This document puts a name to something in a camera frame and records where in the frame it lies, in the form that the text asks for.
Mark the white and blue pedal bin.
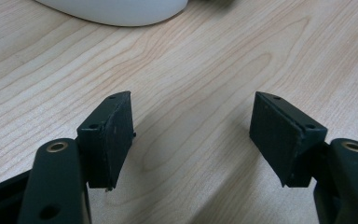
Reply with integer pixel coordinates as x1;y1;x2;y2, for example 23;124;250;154
34;0;190;28

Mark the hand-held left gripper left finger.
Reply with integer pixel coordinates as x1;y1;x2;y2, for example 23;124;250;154
76;91;137;191

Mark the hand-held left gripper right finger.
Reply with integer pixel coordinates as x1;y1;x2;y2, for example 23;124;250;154
249;91;329;189

